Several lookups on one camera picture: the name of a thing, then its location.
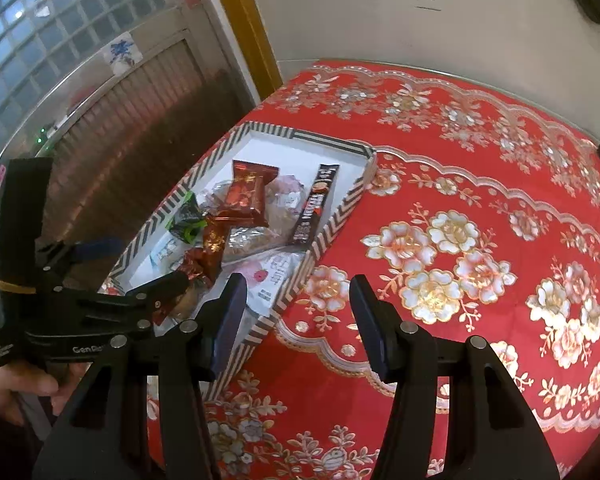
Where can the dark red chocolate packet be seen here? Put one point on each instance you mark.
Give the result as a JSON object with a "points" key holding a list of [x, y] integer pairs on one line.
{"points": [[242, 205]]}

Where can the blue flower sticker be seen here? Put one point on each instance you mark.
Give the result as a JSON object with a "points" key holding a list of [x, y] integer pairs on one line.
{"points": [[122, 55]]}

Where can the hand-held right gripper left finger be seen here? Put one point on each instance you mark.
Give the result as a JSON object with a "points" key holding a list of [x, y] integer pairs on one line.
{"points": [[227, 320]]}

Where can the black stick snack packet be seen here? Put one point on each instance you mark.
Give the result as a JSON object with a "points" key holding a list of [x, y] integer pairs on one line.
{"points": [[312, 205]]}

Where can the red gold foil candy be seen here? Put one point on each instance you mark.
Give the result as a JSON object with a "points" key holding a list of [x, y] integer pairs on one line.
{"points": [[212, 247]]}

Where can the black green snack packet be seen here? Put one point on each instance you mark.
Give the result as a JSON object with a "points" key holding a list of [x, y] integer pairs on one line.
{"points": [[187, 220]]}

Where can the light blue snack packet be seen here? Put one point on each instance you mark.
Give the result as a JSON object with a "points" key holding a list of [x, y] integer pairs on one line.
{"points": [[162, 255]]}

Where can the person's left hand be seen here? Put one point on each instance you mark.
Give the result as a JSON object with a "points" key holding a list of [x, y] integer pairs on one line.
{"points": [[15, 390]]}

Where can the brown roller shutter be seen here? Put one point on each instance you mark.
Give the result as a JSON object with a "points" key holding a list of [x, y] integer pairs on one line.
{"points": [[155, 125]]}

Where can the green white cow snack packet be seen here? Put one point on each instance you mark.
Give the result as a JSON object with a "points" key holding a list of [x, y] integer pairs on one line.
{"points": [[252, 242]]}

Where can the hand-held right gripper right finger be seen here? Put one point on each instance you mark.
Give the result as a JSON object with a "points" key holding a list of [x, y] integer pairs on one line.
{"points": [[367, 325]]}

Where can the yellow door frame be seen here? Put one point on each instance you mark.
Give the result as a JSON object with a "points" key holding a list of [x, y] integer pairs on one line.
{"points": [[250, 25]]}

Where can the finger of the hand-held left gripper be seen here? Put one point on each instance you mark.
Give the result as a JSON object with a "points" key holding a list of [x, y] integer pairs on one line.
{"points": [[140, 300], [100, 249]]}

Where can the red floral tablecloth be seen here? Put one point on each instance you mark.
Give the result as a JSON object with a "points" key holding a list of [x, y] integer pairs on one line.
{"points": [[455, 185]]}

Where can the glass block window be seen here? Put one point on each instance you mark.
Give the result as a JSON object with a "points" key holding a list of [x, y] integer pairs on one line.
{"points": [[55, 25]]}

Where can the striped cardboard box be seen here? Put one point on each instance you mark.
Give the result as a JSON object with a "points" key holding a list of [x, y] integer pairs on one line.
{"points": [[347, 195]]}

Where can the red gold snack packet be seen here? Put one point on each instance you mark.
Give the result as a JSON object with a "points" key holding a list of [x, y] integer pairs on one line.
{"points": [[255, 172]]}

